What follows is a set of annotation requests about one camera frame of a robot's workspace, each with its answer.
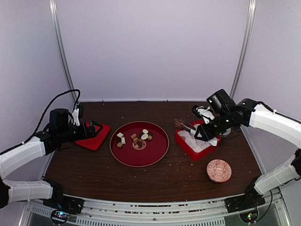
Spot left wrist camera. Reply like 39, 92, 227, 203
48, 105, 83, 131

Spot red chocolate box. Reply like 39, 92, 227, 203
174, 119, 221, 161

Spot aluminium post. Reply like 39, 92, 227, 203
48, 0, 79, 105
230, 0, 257, 99

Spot red patterned bowl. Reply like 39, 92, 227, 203
206, 159, 232, 183

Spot metal serving tongs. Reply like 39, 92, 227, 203
174, 118, 196, 135

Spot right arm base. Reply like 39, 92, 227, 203
224, 194, 266, 224

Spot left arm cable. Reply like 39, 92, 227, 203
21, 89, 81, 144

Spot white paper cups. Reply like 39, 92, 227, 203
177, 123, 219, 153

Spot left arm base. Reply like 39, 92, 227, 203
43, 195, 84, 225

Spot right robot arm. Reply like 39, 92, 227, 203
192, 97, 301, 208

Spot right aluminium post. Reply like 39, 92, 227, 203
230, 0, 257, 99

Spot grey green bowl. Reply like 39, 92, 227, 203
222, 128, 231, 136

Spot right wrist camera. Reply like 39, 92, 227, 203
192, 89, 236, 124

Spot round red tray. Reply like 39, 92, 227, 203
110, 121, 169, 168

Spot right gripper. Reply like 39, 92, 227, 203
195, 112, 233, 142

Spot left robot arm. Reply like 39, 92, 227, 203
0, 121, 103, 209

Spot red box lid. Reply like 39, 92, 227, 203
75, 124, 111, 151

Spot left aluminium post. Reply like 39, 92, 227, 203
48, 0, 79, 105

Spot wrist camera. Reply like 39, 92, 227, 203
48, 105, 83, 131
192, 89, 236, 124

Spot front aluminium rail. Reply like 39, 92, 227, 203
18, 186, 293, 226

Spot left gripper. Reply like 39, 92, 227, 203
58, 120, 103, 143

